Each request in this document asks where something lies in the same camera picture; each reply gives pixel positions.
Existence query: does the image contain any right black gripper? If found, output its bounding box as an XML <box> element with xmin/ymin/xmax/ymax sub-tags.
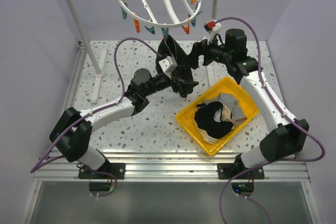
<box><xmin>183</xmin><ymin>32</ymin><xmax>233</xmax><ymax>70</ymax></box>

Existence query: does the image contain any black pinstriped underwear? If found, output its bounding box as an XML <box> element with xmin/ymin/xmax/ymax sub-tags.
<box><xmin>155</xmin><ymin>35</ymin><xmax>194</xmax><ymax>81</ymax></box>

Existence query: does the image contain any plain black underwear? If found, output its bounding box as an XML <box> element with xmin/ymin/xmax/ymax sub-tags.
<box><xmin>194</xmin><ymin>102</ymin><xmax>235</xmax><ymax>144</ymax></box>

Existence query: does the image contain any beige underwear navy trim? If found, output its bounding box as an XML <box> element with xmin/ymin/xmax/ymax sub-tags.
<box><xmin>220</xmin><ymin>105</ymin><xmax>233</xmax><ymax>123</ymax></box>

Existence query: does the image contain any grey striped underwear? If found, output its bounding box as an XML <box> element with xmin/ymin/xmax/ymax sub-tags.
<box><xmin>204</xmin><ymin>93</ymin><xmax>247</xmax><ymax>124</ymax></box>

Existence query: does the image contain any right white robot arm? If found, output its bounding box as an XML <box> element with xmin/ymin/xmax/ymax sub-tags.
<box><xmin>189</xmin><ymin>28</ymin><xmax>309</xmax><ymax>178</ymax></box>

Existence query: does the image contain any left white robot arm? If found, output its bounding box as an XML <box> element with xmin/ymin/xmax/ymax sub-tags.
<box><xmin>49</xmin><ymin>68</ymin><xmax>198</xmax><ymax>178</ymax></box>

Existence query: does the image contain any yellow plastic tray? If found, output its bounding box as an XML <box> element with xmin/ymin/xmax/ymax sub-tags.
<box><xmin>175</xmin><ymin>77</ymin><xmax>259</xmax><ymax>156</ymax></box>

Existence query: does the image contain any left white rack pole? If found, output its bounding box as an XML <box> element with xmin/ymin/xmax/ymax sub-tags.
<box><xmin>65</xmin><ymin>0</ymin><xmax>104</xmax><ymax>77</ymax></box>

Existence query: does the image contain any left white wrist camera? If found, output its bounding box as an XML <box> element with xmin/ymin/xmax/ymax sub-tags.
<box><xmin>159</xmin><ymin>56</ymin><xmax>177</xmax><ymax>76</ymax></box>

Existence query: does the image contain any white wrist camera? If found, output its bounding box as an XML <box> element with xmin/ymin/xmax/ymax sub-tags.
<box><xmin>203</xmin><ymin>20</ymin><xmax>222</xmax><ymax>45</ymax></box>
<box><xmin>159</xmin><ymin>56</ymin><xmax>177</xmax><ymax>76</ymax></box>

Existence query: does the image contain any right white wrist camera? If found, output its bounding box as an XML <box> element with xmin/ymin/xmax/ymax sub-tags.
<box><xmin>203</xmin><ymin>20</ymin><xmax>222</xmax><ymax>45</ymax></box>

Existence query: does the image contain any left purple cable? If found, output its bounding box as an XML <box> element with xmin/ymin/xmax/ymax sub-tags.
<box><xmin>30</xmin><ymin>37</ymin><xmax>165</xmax><ymax>197</ymax></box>

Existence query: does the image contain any aluminium rail frame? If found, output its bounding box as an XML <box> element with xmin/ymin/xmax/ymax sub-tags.
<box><xmin>19</xmin><ymin>40</ymin><xmax>320</xmax><ymax>224</ymax></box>

